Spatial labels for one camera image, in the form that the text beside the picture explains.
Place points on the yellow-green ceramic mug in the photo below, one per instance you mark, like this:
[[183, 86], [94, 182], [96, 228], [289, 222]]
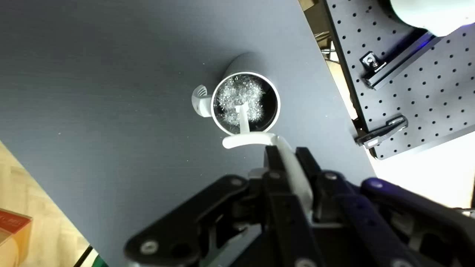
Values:
[[203, 98]]

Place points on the white bottle brush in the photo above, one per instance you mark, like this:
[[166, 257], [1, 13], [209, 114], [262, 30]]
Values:
[[253, 104]]

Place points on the perforated grey mounting board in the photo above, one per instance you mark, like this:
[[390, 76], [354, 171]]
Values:
[[410, 87]]

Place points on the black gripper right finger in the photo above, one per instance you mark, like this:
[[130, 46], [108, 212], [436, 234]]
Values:
[[350, 230]]

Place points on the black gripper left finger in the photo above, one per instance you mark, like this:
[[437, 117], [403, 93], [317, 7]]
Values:
[[292, 237]]

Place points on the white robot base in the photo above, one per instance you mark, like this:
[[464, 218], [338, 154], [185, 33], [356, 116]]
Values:
[[439, 16]]

